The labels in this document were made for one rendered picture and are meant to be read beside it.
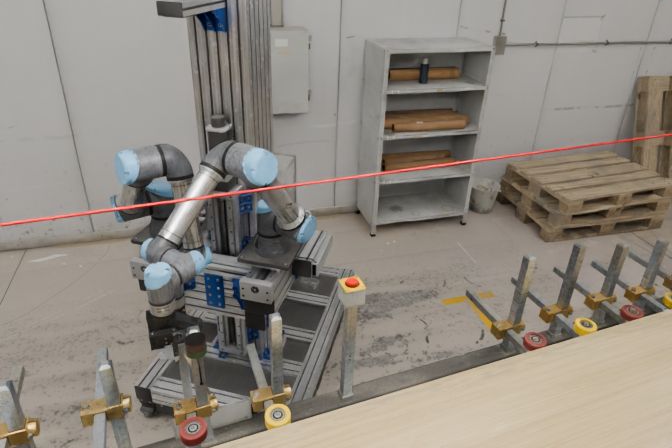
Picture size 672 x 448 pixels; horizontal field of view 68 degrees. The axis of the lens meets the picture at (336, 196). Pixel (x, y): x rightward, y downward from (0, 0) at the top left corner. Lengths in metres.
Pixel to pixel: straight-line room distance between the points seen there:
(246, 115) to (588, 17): 3.69
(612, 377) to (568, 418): 0.28
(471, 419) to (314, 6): 3.04
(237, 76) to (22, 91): 2.28
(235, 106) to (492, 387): 1.42
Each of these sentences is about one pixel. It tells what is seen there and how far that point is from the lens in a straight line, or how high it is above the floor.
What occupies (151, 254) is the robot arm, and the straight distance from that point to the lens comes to 1.67.
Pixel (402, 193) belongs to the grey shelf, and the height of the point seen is 0.15.
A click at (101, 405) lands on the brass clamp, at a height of 0.97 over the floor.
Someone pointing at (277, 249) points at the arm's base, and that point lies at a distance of 2.09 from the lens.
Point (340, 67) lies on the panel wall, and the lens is 4.06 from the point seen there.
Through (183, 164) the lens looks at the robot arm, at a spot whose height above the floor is 1.49.
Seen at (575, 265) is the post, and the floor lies 1.09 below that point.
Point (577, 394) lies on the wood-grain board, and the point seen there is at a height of 0.90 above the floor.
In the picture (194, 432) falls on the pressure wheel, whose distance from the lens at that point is 1.68.
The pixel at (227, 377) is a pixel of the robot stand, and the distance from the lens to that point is 2.76.
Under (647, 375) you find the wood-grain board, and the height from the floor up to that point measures 0.90.
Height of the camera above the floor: 2.21
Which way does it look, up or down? 27 degrees down
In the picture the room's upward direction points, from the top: 2 degrees clockwise
